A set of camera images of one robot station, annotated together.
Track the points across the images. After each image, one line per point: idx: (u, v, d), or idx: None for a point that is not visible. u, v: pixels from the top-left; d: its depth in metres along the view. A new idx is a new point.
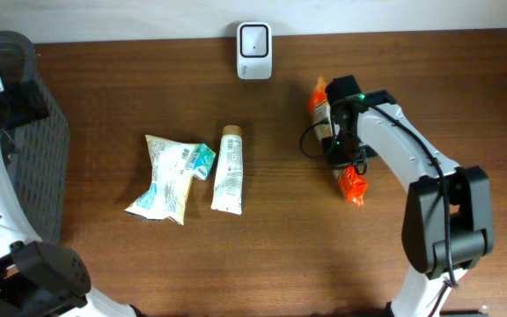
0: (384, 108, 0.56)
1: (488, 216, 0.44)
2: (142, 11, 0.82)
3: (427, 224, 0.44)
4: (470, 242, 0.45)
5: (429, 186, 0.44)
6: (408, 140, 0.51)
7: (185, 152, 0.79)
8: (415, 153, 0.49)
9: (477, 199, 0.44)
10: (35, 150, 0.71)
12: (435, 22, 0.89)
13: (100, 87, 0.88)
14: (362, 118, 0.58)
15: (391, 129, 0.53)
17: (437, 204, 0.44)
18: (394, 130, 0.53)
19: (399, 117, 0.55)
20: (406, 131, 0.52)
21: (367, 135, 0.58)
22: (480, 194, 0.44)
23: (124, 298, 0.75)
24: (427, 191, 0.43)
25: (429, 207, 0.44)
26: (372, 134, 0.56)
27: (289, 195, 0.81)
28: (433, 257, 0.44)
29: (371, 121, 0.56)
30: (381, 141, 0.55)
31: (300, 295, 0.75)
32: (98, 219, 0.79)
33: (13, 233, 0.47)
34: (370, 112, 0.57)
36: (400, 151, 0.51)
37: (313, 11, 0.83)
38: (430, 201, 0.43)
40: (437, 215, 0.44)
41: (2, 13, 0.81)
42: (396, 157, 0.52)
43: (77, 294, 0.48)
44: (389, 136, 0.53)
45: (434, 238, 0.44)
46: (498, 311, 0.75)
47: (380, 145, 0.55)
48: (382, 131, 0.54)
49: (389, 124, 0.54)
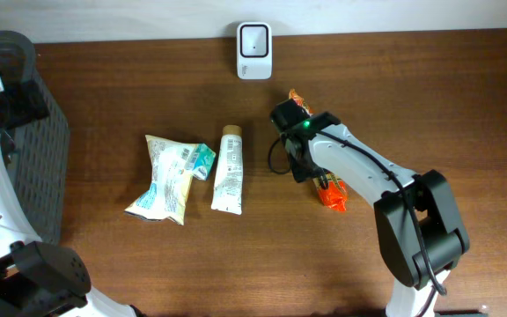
0: (330, 130, 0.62)
1: (453, 215, 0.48)
2: (142, 11, 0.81)
3: (402, 239, 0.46)
4: (445, 244, 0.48)
5: (395, 204, 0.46)
6: (360, 158, 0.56)
7: (185, 152, 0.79)
8: (371, 170, 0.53)
9: (440, 202, 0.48)
10: (35, 150, 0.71)
12: (435, 22, 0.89)
13: (100, 86, 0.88)
14: (312, 144, 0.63)
15: (341, 151, 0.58)
17: (406, 217, 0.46)
18: (345, 151, 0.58)
19: (347, 137, 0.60)
20: (356, 151, 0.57)
21: (321, 159, 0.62)
22: (442, 197, 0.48)
23: (124, 298, 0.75)
24: (393, 208, 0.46)
25: (400, 222, 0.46)
26: (326, 159, 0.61)
27: (288, 195, 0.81)
28: (415, 269, 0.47)
29: (322, 146, 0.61)
30: (335, 165, 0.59)
31: (300, 295, 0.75)
32: (98, 219, 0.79)
33: (12, 233, 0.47)
34: (318, 137, 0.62)
36: (357, 173, 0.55)
37: (313, 11, 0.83)
38: (400, 217, 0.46)
40: (409, 227, 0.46)
41: (2, 13, 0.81)
42: (352, 176, 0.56)
43: (77, 293, 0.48)
44: (343, 159, 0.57)
45: (413, 250, 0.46)
46: (498, 311, 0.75)
47: (334, 167, 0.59)
48: (334, 154, 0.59)
49: (339, 145, 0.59)
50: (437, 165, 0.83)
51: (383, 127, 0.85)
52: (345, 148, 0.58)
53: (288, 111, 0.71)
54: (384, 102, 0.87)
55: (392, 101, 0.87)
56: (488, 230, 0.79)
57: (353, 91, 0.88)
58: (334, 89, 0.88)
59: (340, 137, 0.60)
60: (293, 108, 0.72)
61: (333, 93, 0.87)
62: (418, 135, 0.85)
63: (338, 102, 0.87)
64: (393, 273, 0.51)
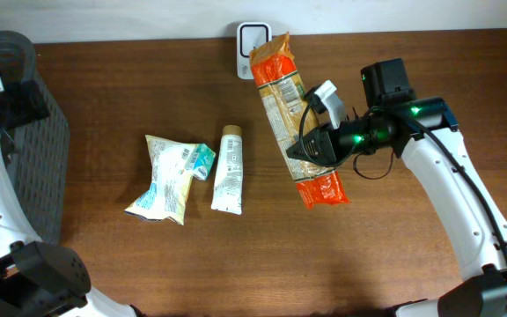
0: (441, 133, 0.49)
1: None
2: (142, 11, 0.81)
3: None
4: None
5: (499, 288, 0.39)
6: (473, 201, 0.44)
7: (185, 152, 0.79)
8: (481, 224, 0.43)
9: None
10: (35, 150, 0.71)
12: (435, 22, 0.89)
13: (100, 86, 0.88)
14: (412, 143, 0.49)
15: (451, 179, 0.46)
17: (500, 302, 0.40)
18: (458, 182, 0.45)
19: (463, 161, 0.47)
20: (471, 185, 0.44)
21: (416, 164, 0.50)
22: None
23: (124, 298, 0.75)
24: (495, 294, 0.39)
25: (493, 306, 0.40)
26: (421, 169, 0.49)
27: (289, 195, 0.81)
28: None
29: (424, 156, 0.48)
30: (431, 183, 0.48)
31: (300, 295, 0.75)
32: (98, 218, 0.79)
33: (12, 234, 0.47)
34: (424, 139, 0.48)
36: (462, 219, 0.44)
37: (313, 11, 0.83)
38: (495, 302, 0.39)
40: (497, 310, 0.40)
41: (3, 13, 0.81)
42: (455, 219, 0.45)
43: (77, 293, 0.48)
44: (450, 188, 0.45)
45: None
46: None
47: (431, 186, 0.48)
48: (440, 177, 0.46)
49: (452, 173, 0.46)
50: None
51: None
52: (455, 175, 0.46)
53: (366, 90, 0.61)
54: None
55: None
56: None
57: (352, 91, 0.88)
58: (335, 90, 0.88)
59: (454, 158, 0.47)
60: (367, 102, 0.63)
61: None
62: None
63: None
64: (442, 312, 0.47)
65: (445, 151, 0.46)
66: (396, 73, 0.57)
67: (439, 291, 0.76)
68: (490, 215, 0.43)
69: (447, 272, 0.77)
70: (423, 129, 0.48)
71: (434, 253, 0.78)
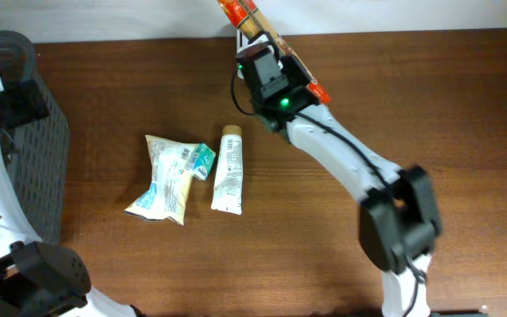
0: (311, 111, 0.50)
1: (432, 206, 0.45)
2: (142, 11, 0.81)
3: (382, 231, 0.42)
4: (422, 234, 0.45)
5: (377, 201, 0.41)
6: (346, 150, 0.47)
7: (185, 152, 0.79)
8: (356, 163, 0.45)
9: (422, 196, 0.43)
10: (35, 150, 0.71)
12: (435, 22, 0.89)
13: (100, 86, 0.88)
14: (291, 129, 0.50)
15: (324, 139, 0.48)
17: (385, 217, 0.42)
18: (329, 140, 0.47)
19: (327, 119, 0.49)
20: (342, 140, 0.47)
21: (297, 140, 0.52)
22: (424, 194, 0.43)
23: (124, 298, 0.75)
24: (377, 210, 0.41)
25: (381, 220, 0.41)
26: (306, 143, 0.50)
27: (289, 195, 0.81)
28: (391, 254, 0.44)
29: (303, 134, 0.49)
30: (315, 150, 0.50)
31: (300, 295, 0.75)
32: (98, 218, 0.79)
33: (12, 234, 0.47)
34: (298, 121, 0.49)
36: (340, 164, 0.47)
37: (313, 11, 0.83)
38: (382, 215, 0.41)
40: (389, 225, 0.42)
41: (2, 13, 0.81)
42: (341, 173, 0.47)
43: (77, 293, 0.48)
44: (326, 150, 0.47)
45: (392, 243, 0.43)
46: (498, 311, 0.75)
47: (320, 156, 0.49)
48: (316, 141, 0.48)
49: (321, 132, 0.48)
50: (437, 165, 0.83)
51: (383, 127, 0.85)
52: (326, 136, 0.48)
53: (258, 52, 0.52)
54: (384, 101, 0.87)
55: (391, 102, 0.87)
56: (488, 230, 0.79)
57: (352, 91, 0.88)
58: (335, 90, 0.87)
59: (322, 121, 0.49)
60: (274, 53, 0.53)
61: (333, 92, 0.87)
62: (417, 136, 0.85)
63: (338, 102, 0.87)
64: (368, 254, 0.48)
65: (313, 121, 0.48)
66: (266, 61, 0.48)
67: (439, 291, 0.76)
68: (361, 156, 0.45)
69: (447, 272, 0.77)
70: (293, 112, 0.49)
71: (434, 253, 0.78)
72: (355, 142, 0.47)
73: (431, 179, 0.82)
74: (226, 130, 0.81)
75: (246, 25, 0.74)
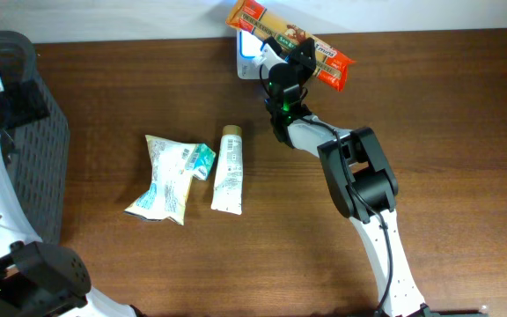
0: (305, 116, 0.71)
1: (380, 158, 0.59)
2: (142, 11, 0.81)
3: (334, 171, 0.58)
4: (377, 185, 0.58)
5: (329, 145, 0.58)
6: (327, 135, 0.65)
7: (185, 152, 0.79)
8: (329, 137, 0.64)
9: (370, 149, 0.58)
10: (35, 150, 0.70)
12: (435, 22, 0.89)
13: (100, 86, 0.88)
14: (290, 129, 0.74)
15: (310, 127, 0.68)
17: (334, 155, 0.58)
18: (312, 128, 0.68)
19: (314, 118, 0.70)
20: (323, 128, 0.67)
21: (294, 140, 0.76)
22: (371, 145, 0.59)
23: (124, 298, 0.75)
24: (326, 149, 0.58)
25: (330, 160, 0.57)
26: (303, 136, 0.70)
27: (289, 195, 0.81)
28: (345, 192, 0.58)
29: (295, 129, 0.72)
30: (304, 140, 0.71)
31: (301, 295, 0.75)
32: (98, 219, 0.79)
33: (13, 234, 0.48)
34: (297, 121, 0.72)
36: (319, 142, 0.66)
37: (313, 11, 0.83)
38: (330, 157, 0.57)
40: (338, 163, 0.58)
41: (2, 13, 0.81)
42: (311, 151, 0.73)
43: (77, 293, 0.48)
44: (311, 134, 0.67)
45: (343, 184, 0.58)
46: (497, 311, 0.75)
47: (308, 143, 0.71)
48: (303, 131, 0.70)
49: (306, 124, 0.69)
50: (437, 165, 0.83)
51: (383, 127, 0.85)
52: (312, 125, 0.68)
53: (279, 73, 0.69)
54: (384, 101, 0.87)
55: (392, 102, 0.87)
56: (488, 230, 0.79)
57: (352, 91, 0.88)
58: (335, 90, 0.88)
59: (311, 118, 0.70)
60: (288, 70, 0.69)
61: (333, 92, 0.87)
62: (417, 136, 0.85)
63: (338, 102, 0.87)
64: (340, 209, 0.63)
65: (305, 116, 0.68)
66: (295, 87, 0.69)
67: (440, 291, 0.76)
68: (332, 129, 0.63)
69: (448, 272, 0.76)
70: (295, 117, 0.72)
71: (435, 253, 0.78)
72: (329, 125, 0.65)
73: (432, 180, 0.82)
74: (226, 131, 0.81)
75: (256, 33, 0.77)
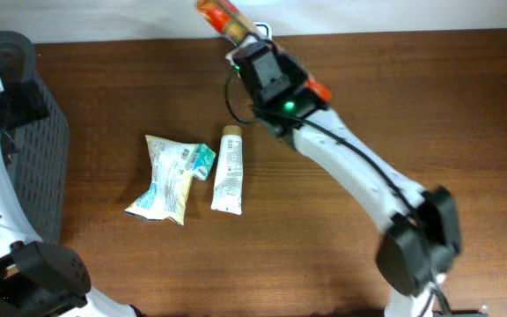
0: (316, 116, 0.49)
1: (454, 231, 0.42)
2: (143, 11, 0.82)
3: (407, 262, 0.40)
4: (447, 261, 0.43)
5: (403, 228, 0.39)
6: (371, 171, 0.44)
7: (185, 152, 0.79)
8: (377, 182, 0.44)
9: (448, 224, 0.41)
10: (35, 149, 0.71)
12: (434, 22, 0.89)
13: (100, 86, 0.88)
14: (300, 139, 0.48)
15: (338, 152, 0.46)
17: (409, 241, 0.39)
18: (344, 153, 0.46)
19: (337, 127, 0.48)
20: (360, 156, 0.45)
21: (303, 148, 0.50)
22: (451, 219, 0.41)
23: (124, 298, 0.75)
24: (400, 234, 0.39)
25: (406, 252, 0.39)
26: (319, 155, 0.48)
27: (288, 195, 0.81)
28: (413, 282, 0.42)
29: (312, 142, 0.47)
30: (326, 161, 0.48)
31: (300, 295, 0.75)
32: (98, 218, 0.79)
33: (13, 233, 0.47)
34: (304, 128, 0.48)
36: (354, 178, 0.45)
37: (313, 11, 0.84)
38: (406, 245, 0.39)
40: (415, 249, 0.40)
41: (3, 13, 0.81)
42: (345, 177, 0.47)
43: (77, 293, 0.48)
44: (341, 162, 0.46)
45: (416, 273, 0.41)
46: (498, 312, 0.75)
47: (333, 169, 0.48)
48: (328, 153, 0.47)
49: (334, 143, 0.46)
50: (437, 165, 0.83)
51: (383, 128, 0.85)
52: (341, 147, 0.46)
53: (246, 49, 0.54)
54: (384, 102, 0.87)
55: (391, 102, 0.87)
56: (488, 230, 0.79)
57: (352, 91, 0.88)
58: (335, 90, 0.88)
59: (334, 132, 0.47)
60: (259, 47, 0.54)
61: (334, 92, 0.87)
62: (417, 136, 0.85)
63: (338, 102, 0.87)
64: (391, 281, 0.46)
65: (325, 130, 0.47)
66: (266, 62, 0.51)
67: None
68: (384, 176, 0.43)
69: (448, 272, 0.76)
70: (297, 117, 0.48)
71: None
72: (371, 155, 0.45)
73: (432, 180, 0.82)
74: (227, 131, 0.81)
75: None
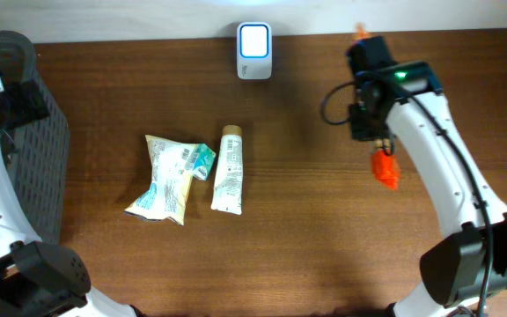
0: (428, 97, 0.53)
1: None
2: (142, 11, 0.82)
3: (458, 274, 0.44)
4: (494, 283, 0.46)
5: (472, 240, 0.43)
6: (464, 175, 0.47)
7: (185, 152, 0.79)
8: (462, 187, 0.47)
9: None
10: (35, 149, 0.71)
12: (435, 22, 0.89)
13: (100, 86, 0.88)
14: (393, 109, 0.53)
15: (435, 142, 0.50)
17: (478, 258, 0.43)
18: (440, 143, 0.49)
19: (445, 120, 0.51)
20: (454, 151, 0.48)
21: (395, 123, 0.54)
22: None
23: (124, 298, 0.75)
24: (470, 245, 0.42)
25: (463, 261, 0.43)
26: (405, 131, 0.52)
27: (289, 195, 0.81)
28: (452, 291, 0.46)
29: (407, 119, 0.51)
30: (414, 143, 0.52)
31: (300, 295, 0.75)
32: (98, 218, 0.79)
33: (12, 234, 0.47)
34: (405, 102, 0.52)
36: (439, 166, 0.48)
37: (313, 11, 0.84)
38: (469, 255, 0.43)
40: (473, 266, 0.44)
41: (3, 12, 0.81)
42: (424, 158, 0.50)
43: (77, 293, 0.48)
44: (434, 150, 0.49)
45: (460, 283, 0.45)
46: (497, 311, 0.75)
47: (417, 153, 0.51)
48: (425, 139, 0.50)
49: (434, 133, 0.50)
50: None
51: None
52: (439, 138, 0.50)
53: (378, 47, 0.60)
54: None
55: None
56: None
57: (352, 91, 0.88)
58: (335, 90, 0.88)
59: (437, 121, 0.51)
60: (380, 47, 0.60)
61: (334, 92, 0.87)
62: None
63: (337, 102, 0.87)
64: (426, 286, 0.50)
65: (430, 117, 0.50)
66: (371, 50, 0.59)
67: None
68: (474, 187, 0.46)
69: None
70: (407, 94, 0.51)
71: None
72: (465, 155, 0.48)
73: None
74: (226, 131, 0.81)
75: None
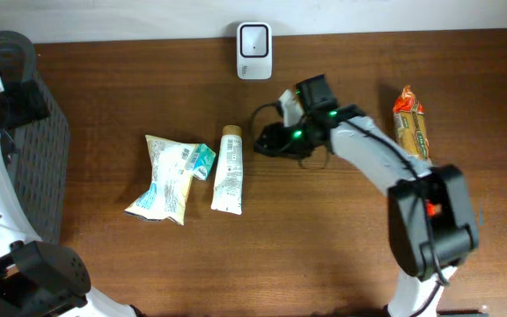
0: (355, 119, 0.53)
1: (467, 211, 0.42)
2: (142, 11, 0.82)
3: (410, 227, 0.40)
4: (453, 240, 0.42)
5: (407, 190, 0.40)
6: (391, 156, 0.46)
7: (185, 152, 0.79)
8: (393, 163, 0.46)
9: (456, 196, 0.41)
10: (35, 150, 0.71)
12: (436, 22, 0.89)
13: (100, 86, 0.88)
14: (334, 132, 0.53)
15: (363, 142, 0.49)
17: (418, 207, 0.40)
18: (368, 143, 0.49)
19: (371, 127, 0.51)
20: (383, 143, 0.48)
21: (338, 144, 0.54)
22: (459, 191, 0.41)
23: (124, 298, 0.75)
24: (406, 195, 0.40)
25: (407, 211, 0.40)
26: (347, 148, 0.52)
27: (289, 194, 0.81)
28: (416, 251, 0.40)
29: (344, 136, 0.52)
30: (354, 152, 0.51)
31: (301, 295, 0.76)
32: (99, 218, 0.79)
33: (13, 233, 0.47)
34: (341, 125, 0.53)
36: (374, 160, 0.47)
37: (313, 11, 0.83)
38: (409, 204, 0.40)
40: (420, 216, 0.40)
41: (3, 13, 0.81)
42: (365, 163, 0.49)
43: (77, 293, 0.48)
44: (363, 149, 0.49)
45: (421, 239, 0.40)
46: (496, 311, 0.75)
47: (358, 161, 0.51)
48: (356, 143, 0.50)
49: (359, 135, 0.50)
50: None
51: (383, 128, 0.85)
52: (367, 138, 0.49)
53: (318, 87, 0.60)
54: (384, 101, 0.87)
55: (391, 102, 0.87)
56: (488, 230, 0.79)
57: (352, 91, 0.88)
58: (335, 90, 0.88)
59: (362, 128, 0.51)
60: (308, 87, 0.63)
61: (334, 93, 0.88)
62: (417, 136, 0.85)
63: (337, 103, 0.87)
64: (397, 261, 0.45)
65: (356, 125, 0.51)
66: (317, 85, 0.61)
67: None
68: (399, 156, 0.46)
69: None
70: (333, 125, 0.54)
71: None
72: (393, 143, 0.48)
73: None
74: (227, 132, 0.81)
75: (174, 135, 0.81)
